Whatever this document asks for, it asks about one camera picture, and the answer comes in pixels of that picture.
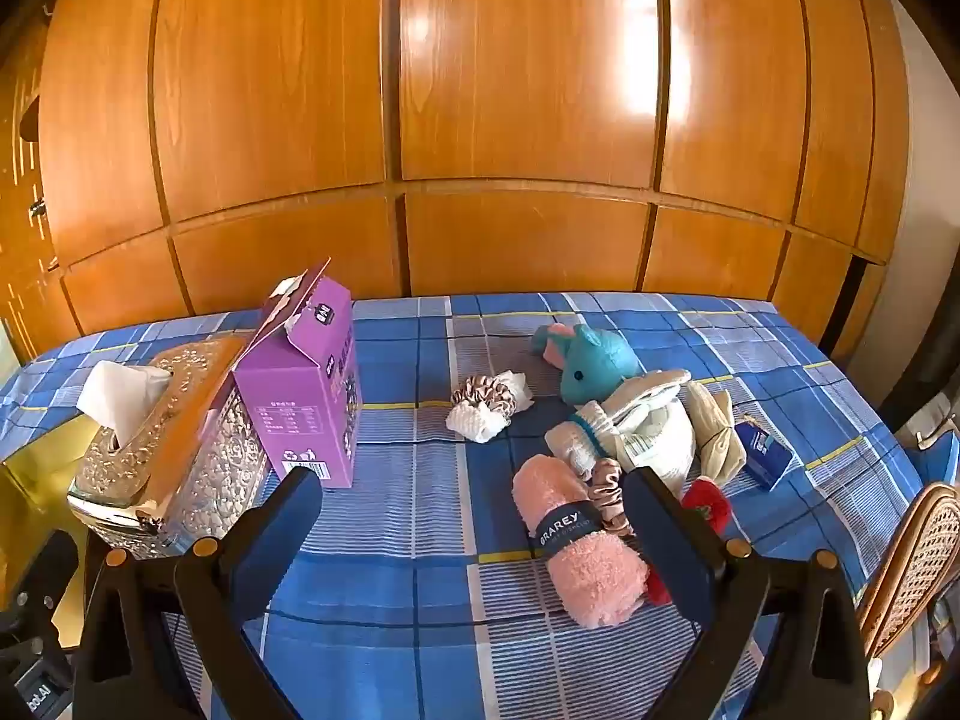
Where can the blue plush toy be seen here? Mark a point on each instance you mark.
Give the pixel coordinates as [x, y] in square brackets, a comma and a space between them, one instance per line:
[600, 367]

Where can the wooden wardrobe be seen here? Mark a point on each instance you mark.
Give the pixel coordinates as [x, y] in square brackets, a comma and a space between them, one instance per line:
[525, 90]

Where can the white printed packet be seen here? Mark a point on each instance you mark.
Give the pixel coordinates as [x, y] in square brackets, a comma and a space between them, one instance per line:
[660, 442]

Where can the white rolled sock teal stripe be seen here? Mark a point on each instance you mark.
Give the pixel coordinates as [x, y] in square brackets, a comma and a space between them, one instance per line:
[577, 442]

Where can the blue plaid tablecloth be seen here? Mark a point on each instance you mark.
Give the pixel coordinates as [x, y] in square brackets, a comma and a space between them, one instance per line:
[420, 480]

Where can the rattan chair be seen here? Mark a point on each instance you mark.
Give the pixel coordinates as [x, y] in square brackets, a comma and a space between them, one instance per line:
[915, 540]

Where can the white tissue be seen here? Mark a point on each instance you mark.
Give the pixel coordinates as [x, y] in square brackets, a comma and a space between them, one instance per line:
[120, 397]

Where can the pink towel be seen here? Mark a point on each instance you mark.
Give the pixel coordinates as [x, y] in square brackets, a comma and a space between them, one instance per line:
[592, 577]

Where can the silver ornate tissue box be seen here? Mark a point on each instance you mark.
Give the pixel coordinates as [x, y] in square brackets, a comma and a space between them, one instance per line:
[217, 457]

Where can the pink satin scrunchie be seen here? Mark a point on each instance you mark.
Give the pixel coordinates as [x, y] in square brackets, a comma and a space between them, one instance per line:
[604, 491]

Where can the beige socks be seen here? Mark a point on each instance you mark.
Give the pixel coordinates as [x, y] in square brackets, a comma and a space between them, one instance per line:
[716, 442]

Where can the red strawberry plush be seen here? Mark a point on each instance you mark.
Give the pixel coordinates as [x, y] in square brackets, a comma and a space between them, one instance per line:
[709, 502]

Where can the purple carton box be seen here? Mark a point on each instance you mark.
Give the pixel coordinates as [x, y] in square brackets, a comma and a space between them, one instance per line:
[300, 405]

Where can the brown satin scrunchie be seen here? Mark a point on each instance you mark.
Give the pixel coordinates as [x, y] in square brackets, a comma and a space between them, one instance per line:
[487, 392]

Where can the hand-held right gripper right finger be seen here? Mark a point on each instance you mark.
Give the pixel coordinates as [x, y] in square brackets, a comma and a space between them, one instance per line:
[667, 540]

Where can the blue tissue pack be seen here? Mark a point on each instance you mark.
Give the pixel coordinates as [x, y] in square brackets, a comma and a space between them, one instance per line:
[765, 457]

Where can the shiny gold sheet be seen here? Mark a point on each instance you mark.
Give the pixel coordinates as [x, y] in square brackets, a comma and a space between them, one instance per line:
[37, 457]

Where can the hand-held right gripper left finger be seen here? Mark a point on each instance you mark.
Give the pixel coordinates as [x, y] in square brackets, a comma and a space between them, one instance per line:
[281, 532]

